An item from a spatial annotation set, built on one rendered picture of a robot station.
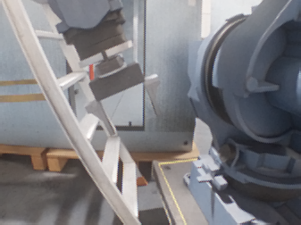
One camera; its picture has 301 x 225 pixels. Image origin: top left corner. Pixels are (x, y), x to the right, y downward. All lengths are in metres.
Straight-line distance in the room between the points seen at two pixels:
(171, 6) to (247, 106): 1.08
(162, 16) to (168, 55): 0.28
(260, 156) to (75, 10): 0.61
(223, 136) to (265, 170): 0.17
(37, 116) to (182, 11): 1.38
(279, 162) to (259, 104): 0.23
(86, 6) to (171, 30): 1.05
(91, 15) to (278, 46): 0.41
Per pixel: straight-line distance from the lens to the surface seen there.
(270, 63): 0.50
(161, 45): 1.40
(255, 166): 0.65
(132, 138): 1.57
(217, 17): 5.32
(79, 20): 0.41
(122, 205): 0.98
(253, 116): 0.50
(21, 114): 1.81
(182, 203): 0.90
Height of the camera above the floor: 0.98
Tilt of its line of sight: 16 degrees down
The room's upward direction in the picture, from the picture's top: 1 degrees clockwise
